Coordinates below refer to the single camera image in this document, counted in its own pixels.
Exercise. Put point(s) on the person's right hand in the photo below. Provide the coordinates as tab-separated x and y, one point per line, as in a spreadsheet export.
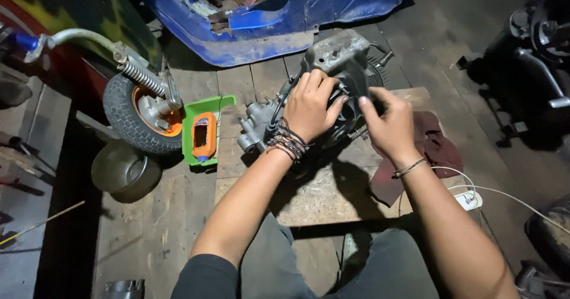
394	129

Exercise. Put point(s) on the person's left hand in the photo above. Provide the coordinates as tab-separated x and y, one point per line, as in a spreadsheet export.
309	107

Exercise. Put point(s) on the grey metal scooter engine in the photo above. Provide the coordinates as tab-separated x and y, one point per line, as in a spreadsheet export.
343	58

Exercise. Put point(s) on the dark red rag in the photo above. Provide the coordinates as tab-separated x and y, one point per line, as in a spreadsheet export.
438	150

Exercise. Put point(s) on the wooden work board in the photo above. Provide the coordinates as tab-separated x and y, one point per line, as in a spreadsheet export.
320	196

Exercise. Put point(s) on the blue scooter body shell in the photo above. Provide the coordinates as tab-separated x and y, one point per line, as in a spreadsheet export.
285	18

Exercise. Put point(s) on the white power strip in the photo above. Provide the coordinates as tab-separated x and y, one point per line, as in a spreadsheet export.
467	199

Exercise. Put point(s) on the orange oil bottle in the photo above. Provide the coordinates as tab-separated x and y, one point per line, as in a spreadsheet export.
204	136

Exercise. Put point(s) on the green plastic tray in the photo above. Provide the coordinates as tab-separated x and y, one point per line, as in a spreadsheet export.
191	150

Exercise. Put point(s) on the person's dark grey trousers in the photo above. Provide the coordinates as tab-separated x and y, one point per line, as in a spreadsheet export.
383	268

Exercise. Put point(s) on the grey fork with spring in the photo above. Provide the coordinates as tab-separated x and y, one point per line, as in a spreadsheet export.
133	69

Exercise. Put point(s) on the scooter wheel with orange rim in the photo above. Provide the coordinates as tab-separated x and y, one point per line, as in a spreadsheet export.
127	116

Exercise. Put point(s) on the black scooter seat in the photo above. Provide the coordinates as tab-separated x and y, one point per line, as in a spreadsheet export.
550	236

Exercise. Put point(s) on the round metal bowl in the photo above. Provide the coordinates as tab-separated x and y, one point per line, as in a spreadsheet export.
124	172

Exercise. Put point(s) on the person's black sleeve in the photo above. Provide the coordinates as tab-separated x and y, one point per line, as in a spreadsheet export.
205	277

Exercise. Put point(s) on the grey metal can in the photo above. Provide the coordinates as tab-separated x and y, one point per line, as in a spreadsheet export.
124	288

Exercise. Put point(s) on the green yellow painted panel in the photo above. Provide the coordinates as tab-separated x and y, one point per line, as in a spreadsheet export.
67	9

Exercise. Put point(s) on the thin yellow stick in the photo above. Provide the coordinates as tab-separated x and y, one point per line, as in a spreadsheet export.
40	223

